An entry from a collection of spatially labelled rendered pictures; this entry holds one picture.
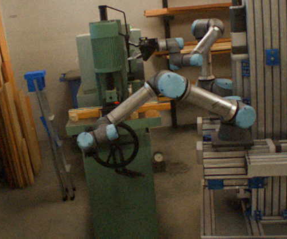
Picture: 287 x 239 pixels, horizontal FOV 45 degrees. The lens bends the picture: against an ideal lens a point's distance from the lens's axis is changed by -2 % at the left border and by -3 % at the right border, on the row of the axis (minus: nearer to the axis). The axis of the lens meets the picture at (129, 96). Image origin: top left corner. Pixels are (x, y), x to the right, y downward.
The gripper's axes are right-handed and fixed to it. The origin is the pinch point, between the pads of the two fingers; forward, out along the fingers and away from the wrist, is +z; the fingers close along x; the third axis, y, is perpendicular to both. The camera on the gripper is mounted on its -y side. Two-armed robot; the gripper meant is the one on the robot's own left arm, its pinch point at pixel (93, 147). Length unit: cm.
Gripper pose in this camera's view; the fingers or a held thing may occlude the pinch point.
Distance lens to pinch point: 201.6
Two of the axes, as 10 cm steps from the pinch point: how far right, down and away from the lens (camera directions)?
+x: 9.9, -1.0, 0.0
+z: 0.3, 3.0, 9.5
